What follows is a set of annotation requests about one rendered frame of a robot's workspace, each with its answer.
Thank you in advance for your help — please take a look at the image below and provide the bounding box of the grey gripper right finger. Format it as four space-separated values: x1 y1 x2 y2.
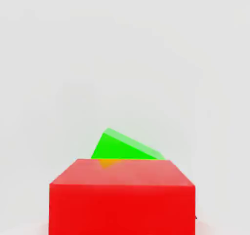
195 215 210 235

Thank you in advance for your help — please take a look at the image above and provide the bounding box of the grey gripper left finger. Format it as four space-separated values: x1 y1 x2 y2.
37 222 50 235

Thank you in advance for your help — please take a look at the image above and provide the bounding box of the small red cube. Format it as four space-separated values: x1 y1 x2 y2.
48 158 196 235

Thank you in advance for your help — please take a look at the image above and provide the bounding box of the small green cube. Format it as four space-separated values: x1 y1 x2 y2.
90 127 166 160

